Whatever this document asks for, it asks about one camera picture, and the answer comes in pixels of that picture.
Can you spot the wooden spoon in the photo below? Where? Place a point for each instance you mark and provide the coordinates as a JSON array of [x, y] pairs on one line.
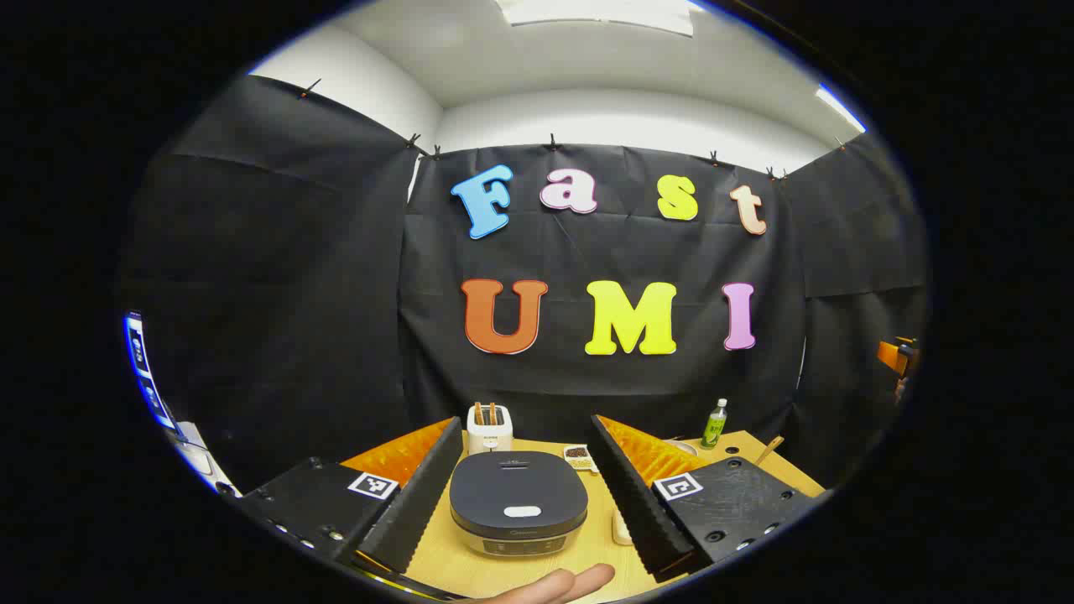
[[769, 450]]

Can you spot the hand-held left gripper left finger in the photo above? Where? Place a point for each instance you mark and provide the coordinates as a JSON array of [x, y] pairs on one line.
[[419, 495]]

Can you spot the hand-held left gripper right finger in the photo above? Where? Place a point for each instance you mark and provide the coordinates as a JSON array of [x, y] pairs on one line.
[[629, 495]]

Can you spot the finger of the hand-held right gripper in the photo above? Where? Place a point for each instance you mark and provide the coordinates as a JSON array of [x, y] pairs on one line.
[[891, 354]]

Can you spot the black backdrop cloth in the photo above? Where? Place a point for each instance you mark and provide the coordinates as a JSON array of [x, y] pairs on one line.
[[336, 335]]

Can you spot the blue-edged white panel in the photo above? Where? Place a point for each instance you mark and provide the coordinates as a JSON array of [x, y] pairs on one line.
[[141, 361]]

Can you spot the green drink bottle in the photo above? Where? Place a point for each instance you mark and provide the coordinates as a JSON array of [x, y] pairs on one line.
[[714, 428]]

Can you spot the white toaster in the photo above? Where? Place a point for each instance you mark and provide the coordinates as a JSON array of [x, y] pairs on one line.
[[489, 438]]

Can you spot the dark grey rice cooker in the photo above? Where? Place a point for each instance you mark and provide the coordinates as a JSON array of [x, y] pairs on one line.
[[516, 491]]

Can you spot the white divided grain dish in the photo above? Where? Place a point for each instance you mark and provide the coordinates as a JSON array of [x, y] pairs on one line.
[[579, 458]]

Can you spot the ceiling light panel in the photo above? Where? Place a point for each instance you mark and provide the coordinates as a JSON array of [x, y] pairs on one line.
[[596, 15]]

